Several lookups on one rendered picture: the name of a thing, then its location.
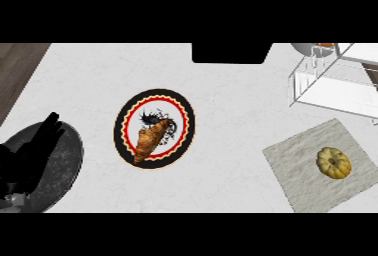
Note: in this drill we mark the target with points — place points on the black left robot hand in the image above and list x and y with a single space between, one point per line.
34 146

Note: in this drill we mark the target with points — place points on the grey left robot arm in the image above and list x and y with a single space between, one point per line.
11 201

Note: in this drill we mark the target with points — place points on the black red oval placemat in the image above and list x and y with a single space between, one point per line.
125 131

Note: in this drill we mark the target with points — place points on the brown sweet potato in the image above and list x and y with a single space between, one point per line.
149 138

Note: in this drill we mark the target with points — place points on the grey square cloth placemat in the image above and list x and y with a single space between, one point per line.
299 166

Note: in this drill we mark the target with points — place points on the dark grey round plate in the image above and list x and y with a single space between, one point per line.
60 166

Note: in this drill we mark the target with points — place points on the black appliance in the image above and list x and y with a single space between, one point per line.
230 53

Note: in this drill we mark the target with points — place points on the yellow squash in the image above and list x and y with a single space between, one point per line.
333 163

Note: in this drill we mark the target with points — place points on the grey bowl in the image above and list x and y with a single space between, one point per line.
304 49

